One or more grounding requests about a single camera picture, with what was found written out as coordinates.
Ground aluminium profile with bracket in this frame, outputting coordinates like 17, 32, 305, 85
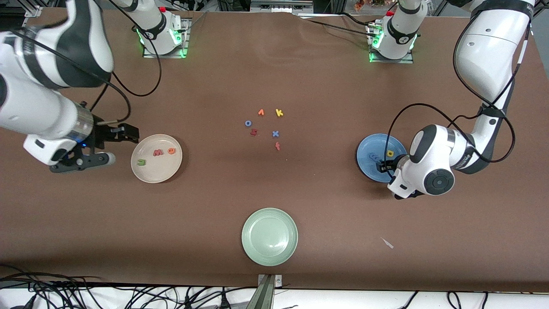
245, 274, 284, 309

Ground pale green round plate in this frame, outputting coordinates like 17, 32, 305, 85
241, 208, 299, 267

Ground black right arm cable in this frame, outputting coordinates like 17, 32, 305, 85
88, 0, 163, 126

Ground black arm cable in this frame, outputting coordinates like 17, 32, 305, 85
88, 0, 163, 126
386, 9, 532, 181

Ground black cable on table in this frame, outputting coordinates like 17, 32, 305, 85
296, 15, 378, 39

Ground black floor cable loops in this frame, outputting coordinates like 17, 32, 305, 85
399, 291, 489, 309

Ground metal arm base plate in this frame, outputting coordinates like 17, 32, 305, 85
368, 24, 415, 64
143, 18, 190, 59

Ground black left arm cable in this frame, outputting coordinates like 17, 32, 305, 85
386, 9, 532, 181

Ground brown paper table cover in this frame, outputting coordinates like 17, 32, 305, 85
0, 8, 549, 293

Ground tangled black floor cables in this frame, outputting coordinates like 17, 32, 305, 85
0, 265, 258, 309

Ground beige round plate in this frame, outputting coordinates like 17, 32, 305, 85
130, 134, 183, 184

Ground blue round plate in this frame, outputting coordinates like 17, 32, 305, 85
356, 133, 408, 183

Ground silver background equipment frame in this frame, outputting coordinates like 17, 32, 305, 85
250, 0, 314, 13

